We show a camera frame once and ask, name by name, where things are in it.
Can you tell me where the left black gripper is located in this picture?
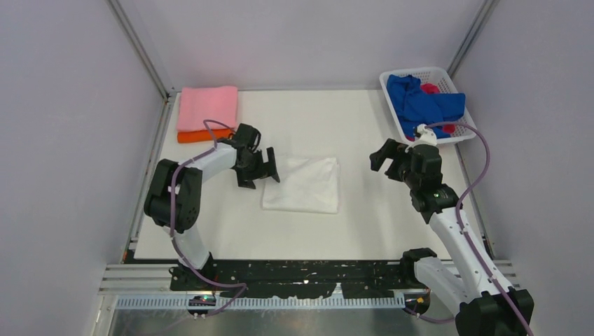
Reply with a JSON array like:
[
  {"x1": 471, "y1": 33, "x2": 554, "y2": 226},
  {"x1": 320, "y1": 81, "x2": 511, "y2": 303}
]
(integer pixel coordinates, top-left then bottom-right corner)
[{"x1": 236, "y1": 148, "x2": 279, "y2": 190}]

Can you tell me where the white printed t shirt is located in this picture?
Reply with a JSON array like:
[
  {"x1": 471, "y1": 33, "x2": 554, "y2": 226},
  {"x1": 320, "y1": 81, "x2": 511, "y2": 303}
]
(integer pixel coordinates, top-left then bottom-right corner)
[{"x1": 262, "y1": 155, "x2": 340, "y2": 214}]

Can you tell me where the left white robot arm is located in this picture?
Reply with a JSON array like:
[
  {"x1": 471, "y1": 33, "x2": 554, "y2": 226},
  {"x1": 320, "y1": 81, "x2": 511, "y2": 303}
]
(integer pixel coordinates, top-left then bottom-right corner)
[{"x1": 144, "y1": 123, "x2": 280, "y2": 290}]

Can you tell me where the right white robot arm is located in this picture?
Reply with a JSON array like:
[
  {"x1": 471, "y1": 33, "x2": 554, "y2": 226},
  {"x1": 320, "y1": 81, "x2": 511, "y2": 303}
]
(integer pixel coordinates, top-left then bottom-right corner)
[{"x1": 369, "y1": 124, "x2": 534, "y2": 335}]

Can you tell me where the blue t shirt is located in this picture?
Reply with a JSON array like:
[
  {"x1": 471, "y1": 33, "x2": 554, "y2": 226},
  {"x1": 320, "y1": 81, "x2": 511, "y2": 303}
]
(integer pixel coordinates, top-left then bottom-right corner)
[{"x1": 386, "y1": 75, "x2": 466, "y2": 140}]

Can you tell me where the folded orange t shirt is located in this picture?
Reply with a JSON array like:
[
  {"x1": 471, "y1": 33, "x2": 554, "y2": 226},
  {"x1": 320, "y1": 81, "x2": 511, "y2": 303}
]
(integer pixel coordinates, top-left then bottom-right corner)
[{"x1": 177, "y1": 129, "x2": 235, "y2": 144}]

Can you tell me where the red t shirt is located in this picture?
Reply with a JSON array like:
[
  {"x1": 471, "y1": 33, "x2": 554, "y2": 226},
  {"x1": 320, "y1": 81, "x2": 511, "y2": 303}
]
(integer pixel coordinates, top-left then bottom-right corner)
[{"x1": 399, "y1": 83, "x2": 464, "y2": 141}]

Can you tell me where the folded pink t shirt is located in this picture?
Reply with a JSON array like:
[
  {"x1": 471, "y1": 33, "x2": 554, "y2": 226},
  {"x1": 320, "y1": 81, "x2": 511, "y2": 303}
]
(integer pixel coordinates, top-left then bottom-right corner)
[{"x1": 176, "y1": 85, "x2": 238, "y2": 132}]

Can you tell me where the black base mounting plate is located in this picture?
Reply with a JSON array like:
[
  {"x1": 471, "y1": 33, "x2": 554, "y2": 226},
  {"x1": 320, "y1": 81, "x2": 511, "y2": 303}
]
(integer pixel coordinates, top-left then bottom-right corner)
[{"x1": 169, "y1": 259, "x2": 426, "y2": 299}]

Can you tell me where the white slotted cable duct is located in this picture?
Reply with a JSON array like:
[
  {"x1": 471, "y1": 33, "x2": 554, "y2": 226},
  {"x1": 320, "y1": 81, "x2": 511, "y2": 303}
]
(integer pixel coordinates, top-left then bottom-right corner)
[{"x1": 116, "y1": 294, "x2": 406, "y2": 310}]

